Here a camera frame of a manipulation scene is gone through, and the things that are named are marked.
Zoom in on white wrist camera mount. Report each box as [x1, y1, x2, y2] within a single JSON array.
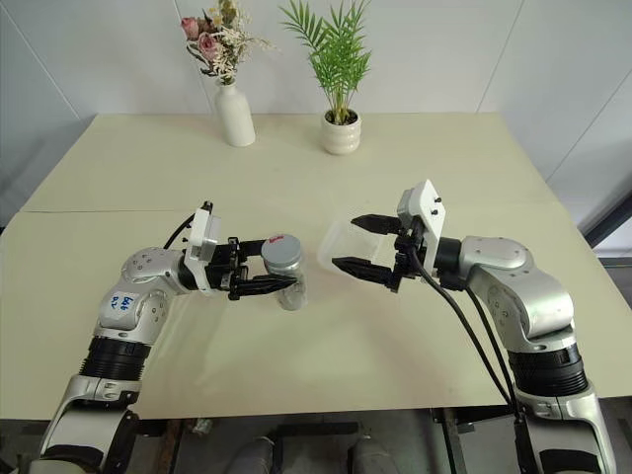
[[396, 178, 447, 278], [182, 199, 222, 297]]

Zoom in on white ribbed plant pot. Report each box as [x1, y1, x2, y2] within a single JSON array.
[[319, 108, 363, 157]]

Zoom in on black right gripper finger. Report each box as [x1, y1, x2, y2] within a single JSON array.
[[350, 213, 401, 237], [331, 256, 397, 288]]

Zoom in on dark rounded grey shape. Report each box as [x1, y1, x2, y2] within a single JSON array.
[[230, 434, 298, 474], [345, 433, 412, 474]]

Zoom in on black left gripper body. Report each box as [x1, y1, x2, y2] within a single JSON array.
[[204, 236, 251, 297]]

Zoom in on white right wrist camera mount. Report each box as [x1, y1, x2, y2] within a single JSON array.
[[396, 178, 447, 278]]

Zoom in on clear glass jar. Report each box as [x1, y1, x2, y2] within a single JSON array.
[[266, 261, 310, 313]]

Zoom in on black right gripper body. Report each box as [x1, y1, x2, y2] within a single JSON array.
[[391, 216, 432, 295]]

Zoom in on pink dried flower bouquet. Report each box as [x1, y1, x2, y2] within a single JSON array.
[[179, 0, 278, 88]]

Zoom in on clear plastic box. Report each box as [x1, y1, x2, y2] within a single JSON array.
[[318, 220, 392, 278]]

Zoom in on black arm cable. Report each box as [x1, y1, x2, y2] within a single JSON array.
[[408, 246, 530, 474], [464, 286, 522, 404], [164, 209, 198, 249]]

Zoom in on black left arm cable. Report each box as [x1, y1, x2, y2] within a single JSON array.
[[164, 209, 198, 249]]

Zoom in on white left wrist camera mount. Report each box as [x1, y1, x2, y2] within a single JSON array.
[[182, 199, 222, 297]]

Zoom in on black table frame bar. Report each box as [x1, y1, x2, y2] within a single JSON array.
[[428, 405, 517, 427]]

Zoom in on green palm leaf plant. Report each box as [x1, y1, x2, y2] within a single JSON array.
[[276, 0, 375, 125]]

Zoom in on black crossbar under table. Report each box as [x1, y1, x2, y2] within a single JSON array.
[[265, 421, 360, 437]]

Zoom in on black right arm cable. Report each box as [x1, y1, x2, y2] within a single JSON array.
[[464, 286, 522, 404], [408, 246, 530, 474]]

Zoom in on white ceramic bottle vase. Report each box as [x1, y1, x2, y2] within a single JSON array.
[[213, 81, 257, 148]]

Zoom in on grey jar lid red label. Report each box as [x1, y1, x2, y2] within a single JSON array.
[[260, 234, 304, 272]]

